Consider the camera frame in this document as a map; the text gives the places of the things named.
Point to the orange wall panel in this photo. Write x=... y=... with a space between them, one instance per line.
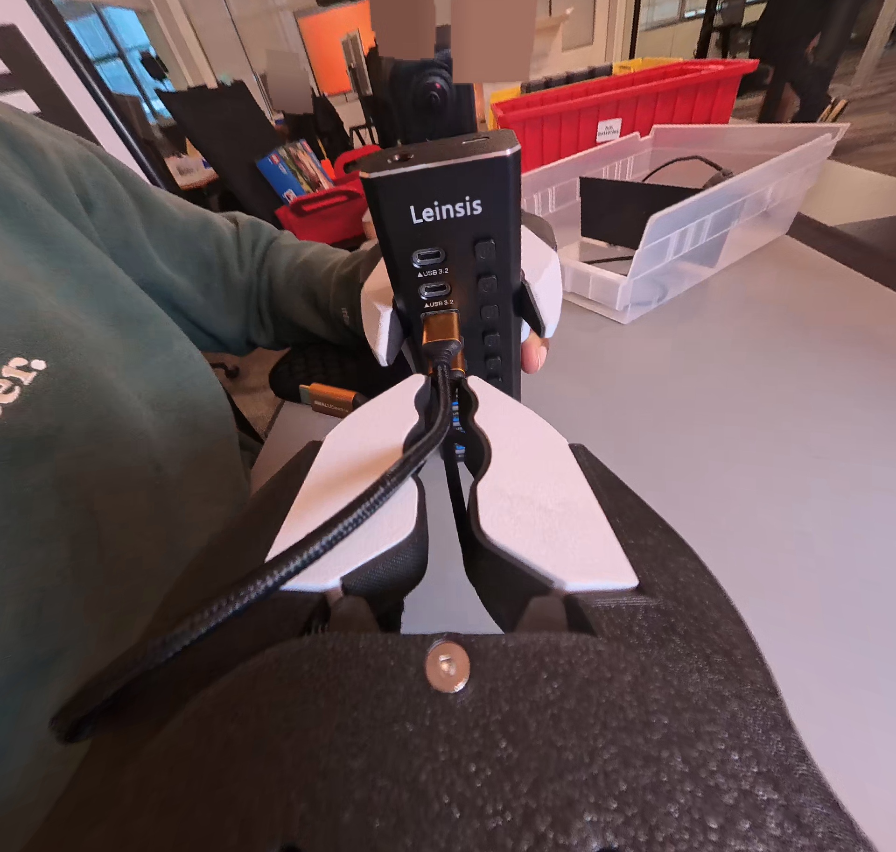
x=336 y=47

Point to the clear plastic bin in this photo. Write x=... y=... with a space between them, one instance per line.
x=735 y=236

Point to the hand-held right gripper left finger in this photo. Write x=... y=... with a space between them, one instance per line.
x=336 y=474

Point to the red ribbed tote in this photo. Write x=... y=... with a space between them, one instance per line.
x=630 y=110

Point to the colourful printed box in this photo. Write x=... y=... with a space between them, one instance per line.
x=294 y=169

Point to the black bin divider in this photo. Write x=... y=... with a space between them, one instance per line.
x=630 y=211

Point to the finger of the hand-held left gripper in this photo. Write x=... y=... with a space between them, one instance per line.
x=378 y=320
x=546 y=278

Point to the person's green sweater torso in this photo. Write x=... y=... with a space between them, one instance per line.
x=91 y=411

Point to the person's left hand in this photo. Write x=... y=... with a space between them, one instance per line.
x=535 y=355

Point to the red felt basket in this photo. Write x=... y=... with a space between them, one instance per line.
x=353 y=160
x=322 y=218

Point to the black mesh chair pad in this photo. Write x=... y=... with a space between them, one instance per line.
x=315 y=369

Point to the black usb hub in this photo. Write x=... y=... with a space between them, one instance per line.
x=448 y=208

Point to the black and white sign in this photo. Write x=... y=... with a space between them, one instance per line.
x=21 y=68

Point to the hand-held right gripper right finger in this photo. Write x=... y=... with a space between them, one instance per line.
x=546 y=509

